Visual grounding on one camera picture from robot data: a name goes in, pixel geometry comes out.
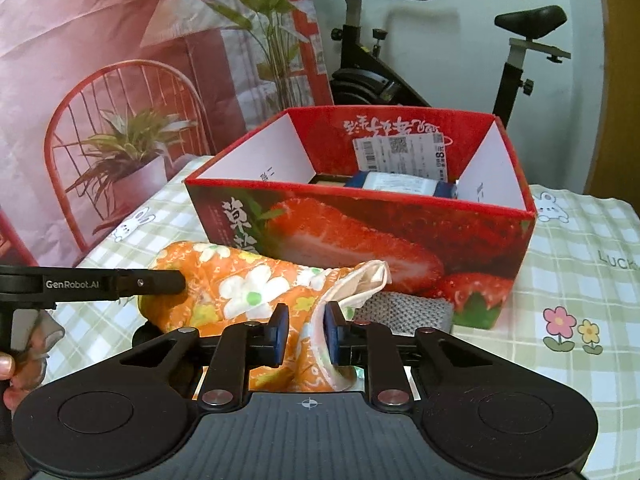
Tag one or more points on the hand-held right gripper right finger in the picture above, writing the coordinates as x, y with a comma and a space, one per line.
331, 335

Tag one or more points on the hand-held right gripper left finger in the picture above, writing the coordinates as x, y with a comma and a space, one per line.
281, 340

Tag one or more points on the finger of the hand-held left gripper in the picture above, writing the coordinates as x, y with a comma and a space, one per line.
155, 282

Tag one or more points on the orange floral oven mitt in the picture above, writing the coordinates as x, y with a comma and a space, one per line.
225, 270

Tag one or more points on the grey knitted towel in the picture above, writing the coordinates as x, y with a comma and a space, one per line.
405, 312

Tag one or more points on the red strawberry print box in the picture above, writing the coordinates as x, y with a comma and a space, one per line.
350, 240

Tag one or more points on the person's left hand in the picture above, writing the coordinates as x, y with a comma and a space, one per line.
30, 375

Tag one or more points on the blue and white packet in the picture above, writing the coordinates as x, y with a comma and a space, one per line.
395, 182

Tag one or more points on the printed backdrop cloth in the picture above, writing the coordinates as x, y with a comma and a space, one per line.
100, 35

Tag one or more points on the black exercise bike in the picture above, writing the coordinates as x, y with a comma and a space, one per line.
370, 80

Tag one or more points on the wooden door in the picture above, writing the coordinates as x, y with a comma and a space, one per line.
620, 85

